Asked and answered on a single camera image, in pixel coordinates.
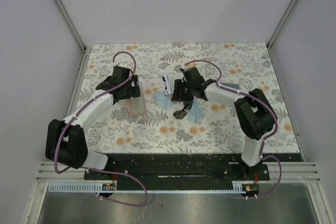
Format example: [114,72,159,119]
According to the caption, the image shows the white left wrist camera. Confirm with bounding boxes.
[117,61,129,68]

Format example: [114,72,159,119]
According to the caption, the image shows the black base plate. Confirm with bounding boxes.
[84,153,270,191]

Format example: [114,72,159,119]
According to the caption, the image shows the light blue cloth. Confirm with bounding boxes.
[152,91,173,110]
[187,98,203,124]

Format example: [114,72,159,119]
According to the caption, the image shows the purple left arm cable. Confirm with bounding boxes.
[54,51,149,207]

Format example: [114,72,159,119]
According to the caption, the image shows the white frame sunglasses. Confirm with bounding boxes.
[161,72,173,95]

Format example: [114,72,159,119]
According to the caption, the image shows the left aluminium frame post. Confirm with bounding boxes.
[53,0,87,52]

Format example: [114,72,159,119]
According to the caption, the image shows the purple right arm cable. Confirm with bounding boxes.
[183,60,283,200]

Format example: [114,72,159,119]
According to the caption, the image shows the right aluminium frame post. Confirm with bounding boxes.
[267,0,316,50]

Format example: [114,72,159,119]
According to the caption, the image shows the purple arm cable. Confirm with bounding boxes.
[54,51,149,207]
[183,60,283,200]

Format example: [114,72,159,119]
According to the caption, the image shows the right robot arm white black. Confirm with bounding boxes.
[171,67,278,180]

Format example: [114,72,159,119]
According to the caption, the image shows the pink glasses case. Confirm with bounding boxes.
[127,88,147,117]

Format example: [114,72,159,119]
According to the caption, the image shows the white slotted cable duct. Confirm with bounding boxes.
[48,182,252,195]

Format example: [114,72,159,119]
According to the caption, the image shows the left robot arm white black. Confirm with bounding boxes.
[45,66,141,179]

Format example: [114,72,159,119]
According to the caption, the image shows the aluminium frame post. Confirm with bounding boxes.
[267,0,316,50]
[53,0,87,52]

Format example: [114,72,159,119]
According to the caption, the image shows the floral table mat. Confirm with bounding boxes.
[77,42,299,153]

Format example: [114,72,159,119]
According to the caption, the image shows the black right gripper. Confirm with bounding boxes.
[171,80,194,102]

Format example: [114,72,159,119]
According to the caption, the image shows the black sunglasses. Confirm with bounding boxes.
[173,101,193,120]

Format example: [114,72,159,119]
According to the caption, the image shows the blue-grey glasses case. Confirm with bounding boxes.
[222,83,240,90]

